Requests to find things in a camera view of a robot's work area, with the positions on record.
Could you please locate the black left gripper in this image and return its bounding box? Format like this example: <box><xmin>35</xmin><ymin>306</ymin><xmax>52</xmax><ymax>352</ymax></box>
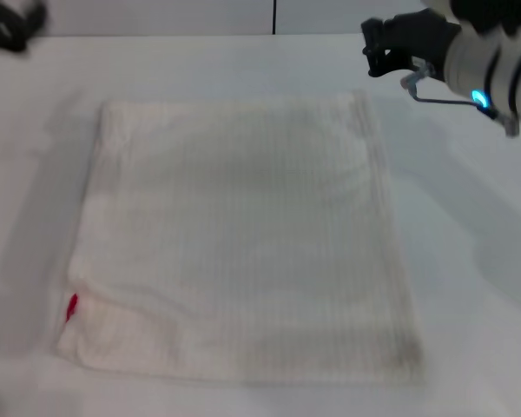
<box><xmin>0</xmin><ymin>0</ymin><xmax>49</xmax><ymax>54</ymax></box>

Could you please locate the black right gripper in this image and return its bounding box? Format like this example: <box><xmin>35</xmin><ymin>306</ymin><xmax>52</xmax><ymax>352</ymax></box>
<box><xmin>360</xmin><ymin>10</ymin><xmax>462</xmax><ymax>79</ymax></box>

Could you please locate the white ribbed towel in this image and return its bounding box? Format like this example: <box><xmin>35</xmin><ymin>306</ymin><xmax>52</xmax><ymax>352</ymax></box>
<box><xmin>54</xmin><ymin>89</ymin><xmax>425</xmax><ymax>386</ymax></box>

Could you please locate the grey right arm cable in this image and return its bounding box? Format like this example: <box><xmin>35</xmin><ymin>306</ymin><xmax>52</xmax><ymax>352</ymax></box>
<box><xmin>399</xmin><ymin>60</ymin><xmax>521</xmax><ymax>138</ymax></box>

